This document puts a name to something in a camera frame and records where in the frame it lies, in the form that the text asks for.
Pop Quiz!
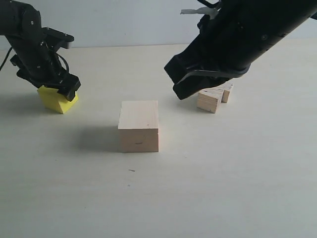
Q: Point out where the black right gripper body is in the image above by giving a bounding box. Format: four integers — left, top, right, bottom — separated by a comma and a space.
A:
185, 9, 312, 73

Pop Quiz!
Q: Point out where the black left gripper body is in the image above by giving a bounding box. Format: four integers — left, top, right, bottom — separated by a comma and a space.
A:
10, 42, 69, 88

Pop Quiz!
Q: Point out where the yellow cube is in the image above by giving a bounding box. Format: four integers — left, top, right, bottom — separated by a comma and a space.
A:
37, 86, 78, 114

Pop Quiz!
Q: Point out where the medium grained wooden cube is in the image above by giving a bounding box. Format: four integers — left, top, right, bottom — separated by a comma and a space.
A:
197, 88, 223, 114

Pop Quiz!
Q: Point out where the small wooden cube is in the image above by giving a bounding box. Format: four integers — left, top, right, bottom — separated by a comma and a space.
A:
219, 82, 234, 103

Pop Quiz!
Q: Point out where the large light wooden cube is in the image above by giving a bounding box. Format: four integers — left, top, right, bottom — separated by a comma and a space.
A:
117, 101, 159, 153

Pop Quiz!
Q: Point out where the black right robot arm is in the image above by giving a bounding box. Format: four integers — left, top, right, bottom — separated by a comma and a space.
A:
164, 0, 317, 100

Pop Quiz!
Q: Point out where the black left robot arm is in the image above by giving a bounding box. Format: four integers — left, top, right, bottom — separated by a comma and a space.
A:
0, 0, 81, 101

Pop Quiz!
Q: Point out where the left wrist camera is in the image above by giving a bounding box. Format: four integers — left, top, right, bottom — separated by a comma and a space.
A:
42, 27, 74, 52

